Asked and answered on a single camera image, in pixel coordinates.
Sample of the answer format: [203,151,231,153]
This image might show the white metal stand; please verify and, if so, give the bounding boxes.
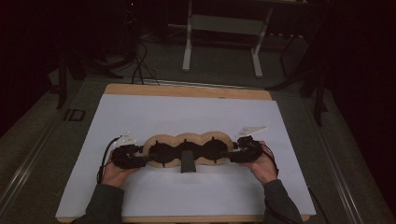
[181,0,275,79]

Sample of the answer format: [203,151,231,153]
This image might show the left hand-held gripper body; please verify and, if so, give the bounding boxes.
[110,133,140,171]

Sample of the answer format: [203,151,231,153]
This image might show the silver floor strip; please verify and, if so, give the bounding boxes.
[141,78,266,91]

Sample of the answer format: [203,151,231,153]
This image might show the person's left hand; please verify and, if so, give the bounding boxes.
[101,155,140,188]

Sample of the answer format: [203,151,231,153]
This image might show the black floor cables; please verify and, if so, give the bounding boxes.
[130,39,162,86]

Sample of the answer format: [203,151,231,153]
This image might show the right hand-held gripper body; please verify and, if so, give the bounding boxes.
[234,125,268,163]

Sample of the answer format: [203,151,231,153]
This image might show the wooden tray with black inserts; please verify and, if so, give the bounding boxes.
[142,130,235,174]

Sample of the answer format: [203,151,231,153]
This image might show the metal floor rail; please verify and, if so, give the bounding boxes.
[303,99,366,224]
[0,118,61,214]

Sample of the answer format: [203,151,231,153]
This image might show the black metal stand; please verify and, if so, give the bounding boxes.
[55,50,68,110]
[312,70,330,127]

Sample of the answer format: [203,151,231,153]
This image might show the white table mat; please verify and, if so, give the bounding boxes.
[55,92,318,218]

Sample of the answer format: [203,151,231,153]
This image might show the person's right hand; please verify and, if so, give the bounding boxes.
[245,141,279,186]

